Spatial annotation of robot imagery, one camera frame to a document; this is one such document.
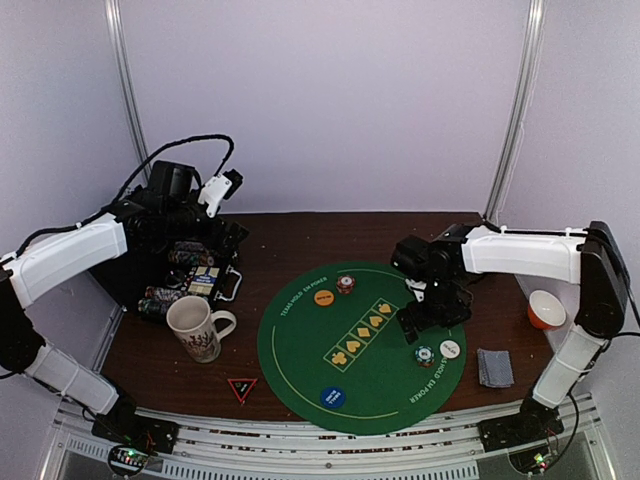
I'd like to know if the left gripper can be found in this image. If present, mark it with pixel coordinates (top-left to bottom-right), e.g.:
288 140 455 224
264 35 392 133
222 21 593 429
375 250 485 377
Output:
163 188 248 255

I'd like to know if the blue poker chip stack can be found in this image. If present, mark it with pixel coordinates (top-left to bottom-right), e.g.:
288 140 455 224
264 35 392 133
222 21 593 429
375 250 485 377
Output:
414 346 435 368

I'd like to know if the red poker chip stack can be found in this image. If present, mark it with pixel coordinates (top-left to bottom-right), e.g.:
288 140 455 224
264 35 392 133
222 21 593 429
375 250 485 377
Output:
336 275 356 295

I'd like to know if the blue playing card deck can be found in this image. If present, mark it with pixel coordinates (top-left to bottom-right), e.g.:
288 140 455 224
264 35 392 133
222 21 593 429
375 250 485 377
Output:
477 349 514 388

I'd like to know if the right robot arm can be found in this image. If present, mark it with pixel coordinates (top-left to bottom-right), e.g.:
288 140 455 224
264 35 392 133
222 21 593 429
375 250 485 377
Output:
390 221 634 444

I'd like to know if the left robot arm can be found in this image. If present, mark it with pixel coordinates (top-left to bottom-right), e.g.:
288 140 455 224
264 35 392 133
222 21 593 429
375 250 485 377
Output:
1 161 247 444

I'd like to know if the white dealer button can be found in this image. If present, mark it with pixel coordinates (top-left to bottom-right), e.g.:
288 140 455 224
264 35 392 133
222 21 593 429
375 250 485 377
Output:
439 339 461 359

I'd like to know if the clear dealer button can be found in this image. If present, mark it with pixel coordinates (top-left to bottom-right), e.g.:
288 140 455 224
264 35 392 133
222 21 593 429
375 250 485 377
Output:
165 270 186 288

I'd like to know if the black poker case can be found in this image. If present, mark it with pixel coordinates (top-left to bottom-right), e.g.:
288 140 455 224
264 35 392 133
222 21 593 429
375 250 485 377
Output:
87 184 251 314

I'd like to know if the blue playing card box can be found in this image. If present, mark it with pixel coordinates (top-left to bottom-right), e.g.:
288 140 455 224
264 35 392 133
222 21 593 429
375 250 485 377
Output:
187 266 220 297

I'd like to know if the round green poker mat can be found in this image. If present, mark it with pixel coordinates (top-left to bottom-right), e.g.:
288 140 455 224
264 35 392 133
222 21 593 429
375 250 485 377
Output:
257 262 467 435

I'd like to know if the front poker chip row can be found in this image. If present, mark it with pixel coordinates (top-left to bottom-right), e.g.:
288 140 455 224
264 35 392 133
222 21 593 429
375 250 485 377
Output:
137 286 187 321

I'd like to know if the orange big blind button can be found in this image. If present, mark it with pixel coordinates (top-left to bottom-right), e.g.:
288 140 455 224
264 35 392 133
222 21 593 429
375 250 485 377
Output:
313 289 335 307

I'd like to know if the blue small blind button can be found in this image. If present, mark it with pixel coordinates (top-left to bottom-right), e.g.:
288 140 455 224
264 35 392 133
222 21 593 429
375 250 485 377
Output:
320 386 346 410

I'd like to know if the white floral mug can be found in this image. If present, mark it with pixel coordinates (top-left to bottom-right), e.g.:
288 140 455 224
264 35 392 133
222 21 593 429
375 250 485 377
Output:
166 296 237 364

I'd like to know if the orange bowl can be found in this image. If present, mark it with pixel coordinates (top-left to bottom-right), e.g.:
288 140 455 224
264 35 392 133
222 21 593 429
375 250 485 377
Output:
527 290 567 330

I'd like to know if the red black triangle token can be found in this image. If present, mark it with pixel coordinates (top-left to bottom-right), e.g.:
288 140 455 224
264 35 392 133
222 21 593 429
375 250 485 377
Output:
227 378 258 405

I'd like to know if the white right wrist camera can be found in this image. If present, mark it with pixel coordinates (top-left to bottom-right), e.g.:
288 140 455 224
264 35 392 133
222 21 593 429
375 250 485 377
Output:
405 278 427 303

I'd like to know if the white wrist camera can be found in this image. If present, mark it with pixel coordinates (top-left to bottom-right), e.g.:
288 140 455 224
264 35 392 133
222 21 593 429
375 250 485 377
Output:
405 278 427 303
197 169 244 218

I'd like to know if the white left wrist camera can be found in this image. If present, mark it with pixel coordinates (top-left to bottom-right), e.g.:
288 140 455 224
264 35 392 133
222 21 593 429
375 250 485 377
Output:
197 169 244 218

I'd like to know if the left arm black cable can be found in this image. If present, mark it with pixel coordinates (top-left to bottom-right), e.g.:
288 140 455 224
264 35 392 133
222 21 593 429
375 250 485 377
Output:
112 133 236 201

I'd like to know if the left aluminium frame post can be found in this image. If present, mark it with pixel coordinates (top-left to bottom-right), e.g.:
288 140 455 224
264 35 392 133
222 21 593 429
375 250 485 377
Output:
104 0 148 163

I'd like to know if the aluminium frame post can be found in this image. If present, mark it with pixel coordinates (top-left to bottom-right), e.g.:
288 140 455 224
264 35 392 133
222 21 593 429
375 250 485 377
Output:
483 0 546 225
104 0 148 163

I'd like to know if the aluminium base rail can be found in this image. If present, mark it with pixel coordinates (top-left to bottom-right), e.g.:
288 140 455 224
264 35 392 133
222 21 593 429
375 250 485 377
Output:
35 394 624 479

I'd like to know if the right aluminium frame post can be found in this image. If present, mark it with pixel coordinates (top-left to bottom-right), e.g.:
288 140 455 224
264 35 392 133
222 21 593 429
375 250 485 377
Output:
483 0 546 225

